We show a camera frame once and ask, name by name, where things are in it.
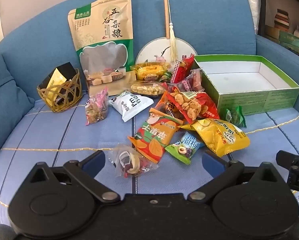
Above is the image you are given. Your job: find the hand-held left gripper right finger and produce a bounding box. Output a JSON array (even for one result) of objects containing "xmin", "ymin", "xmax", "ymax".
[{"xmin": 188, "ymin": 151, "xmax": 278, "ymax": 202}]

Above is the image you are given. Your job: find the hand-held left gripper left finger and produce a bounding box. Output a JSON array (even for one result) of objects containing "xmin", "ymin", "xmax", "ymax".
[{"xmin": 29, "ymin": 150, "xmax": 119, "ymax": 202}]

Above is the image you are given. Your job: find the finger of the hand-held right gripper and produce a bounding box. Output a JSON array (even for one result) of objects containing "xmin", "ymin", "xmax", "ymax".
[{"xmin": 276, "ymin": 150, "xmax": 299, "ymax": 167}]

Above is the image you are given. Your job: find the yellow chips packet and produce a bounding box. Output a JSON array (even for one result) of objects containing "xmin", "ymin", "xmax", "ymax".
[{"xmin": 180, "ymin": 118, "xmax": 250, "ymax": 157}]

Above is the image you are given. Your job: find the pink label clear snack packet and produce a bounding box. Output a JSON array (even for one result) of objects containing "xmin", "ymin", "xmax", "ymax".
[{"xmin": 85, "ymin": 87, "xmax": 109, "ymax": 126}]

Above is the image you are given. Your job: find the red fried snack packet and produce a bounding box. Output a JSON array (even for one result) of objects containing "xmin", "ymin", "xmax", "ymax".
[{"xmin": 165, "ymin": 91, "xmax": 220, "ymax": 125}]

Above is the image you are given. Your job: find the orange label clear snack packet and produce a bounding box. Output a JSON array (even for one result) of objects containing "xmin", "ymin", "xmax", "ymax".
[{"xmin": 156, "ymin": 97, "xmax": 182, "ymax": 120}]

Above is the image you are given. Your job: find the green cardboard box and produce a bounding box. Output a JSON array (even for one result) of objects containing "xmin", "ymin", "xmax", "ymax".
[{"xmin": 193, "ymin": 54, "xmax": 299, "ymax": 117}]

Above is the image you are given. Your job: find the clear date packet red label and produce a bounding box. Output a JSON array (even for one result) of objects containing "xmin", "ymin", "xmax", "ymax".
[{"xmin": 169, "ymin": 81, "xmax": 190, "ymax": 94}]

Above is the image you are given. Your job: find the small green blue snack packet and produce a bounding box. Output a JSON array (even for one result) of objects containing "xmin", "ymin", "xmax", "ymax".
[{"xmin": 165, "ymin": 132, "xmax": 205, "ymax": 166}]

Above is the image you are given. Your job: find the clear packet with barcode label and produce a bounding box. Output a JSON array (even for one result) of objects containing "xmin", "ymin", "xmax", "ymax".
[{"xmin": 109, "ymin": 144, "xmax": 160, "ymax": 178}]

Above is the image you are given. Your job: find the orange green snack packet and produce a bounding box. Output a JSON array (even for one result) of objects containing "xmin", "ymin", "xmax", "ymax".
[{"xmin": 128, "ymin": 108, "xmax": 184, "ymax": 164}]

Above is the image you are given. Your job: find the woven bamboo basket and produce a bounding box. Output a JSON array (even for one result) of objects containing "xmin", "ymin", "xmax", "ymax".
[{"xmin": 37, "ymin": 67, "xmax": 82, "ymax": 113}]

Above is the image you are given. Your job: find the small red white snack packet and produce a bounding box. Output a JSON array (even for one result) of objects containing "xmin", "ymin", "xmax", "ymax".
[{"xmin": 188, "ymin": 69, "xmax": 205, "ymax": 92}]

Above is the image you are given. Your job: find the clear peanut packet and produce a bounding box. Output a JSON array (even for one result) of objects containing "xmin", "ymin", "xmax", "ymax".
[{"xmin": 130, "ymin": 81, "xmax": 168, "ymax": 98}]

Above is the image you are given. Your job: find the black box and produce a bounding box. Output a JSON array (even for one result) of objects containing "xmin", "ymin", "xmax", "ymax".
[{"xmin": 39, "ymin": 62, "xmax": 77, "ymax": 88}]

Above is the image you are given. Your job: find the red checkered snack packet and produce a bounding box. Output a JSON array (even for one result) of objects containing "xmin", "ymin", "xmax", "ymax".
[{"xmin": 170, "ymin": 55, "xmax": 195, "ymax": 83}]

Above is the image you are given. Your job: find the blue pillow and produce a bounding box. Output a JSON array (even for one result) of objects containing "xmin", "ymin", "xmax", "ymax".
[{"xmin": 0, "ymin": 54, "xmax": 36, "ymax": 163}]

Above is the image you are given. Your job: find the yellow corn snack packet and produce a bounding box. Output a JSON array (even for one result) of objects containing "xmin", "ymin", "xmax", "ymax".
[{"xmin": 130, "ymin": 63, "xmax": 170, "ymax": 81}]

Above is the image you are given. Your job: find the green boxes stack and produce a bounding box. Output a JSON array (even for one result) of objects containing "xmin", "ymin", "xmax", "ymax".
[{"xmin": 278, "ymin": 29, "xmax": 299, "ymax": 55}]

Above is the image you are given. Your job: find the large kraft green grain pouch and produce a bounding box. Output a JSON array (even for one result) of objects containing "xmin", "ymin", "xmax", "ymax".
[{"xmin": 67, "ymin": 0, "xmax": 135, "ymax": 97}]

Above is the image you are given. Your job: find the round fan with tassel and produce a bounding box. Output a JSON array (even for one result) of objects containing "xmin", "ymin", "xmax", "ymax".
[{"xmin": 134, "ymin": 0, "xmax": 199, "ymax": 67}]

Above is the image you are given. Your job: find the striped vase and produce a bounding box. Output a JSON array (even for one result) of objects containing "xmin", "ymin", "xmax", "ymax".
[{"xmin": 275, "ymin": 8, "xmax": 290, "ymax": 32}]

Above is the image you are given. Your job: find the blue sofa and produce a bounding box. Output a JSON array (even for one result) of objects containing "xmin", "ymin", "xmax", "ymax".
[{"xmin": 0, "ymin": 0, "xmax": 299, "ymax": 140}]

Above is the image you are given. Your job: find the dark shelf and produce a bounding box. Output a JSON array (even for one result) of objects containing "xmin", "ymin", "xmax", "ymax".
[{"xmin": 258, "ymin": 0, "xmax": 299, "ymax": 61}]

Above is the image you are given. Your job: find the white roll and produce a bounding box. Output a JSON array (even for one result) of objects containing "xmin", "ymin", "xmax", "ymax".
[{"xmin": 241, "ymin": 0, "xmax": 261, "ymax": 34}]

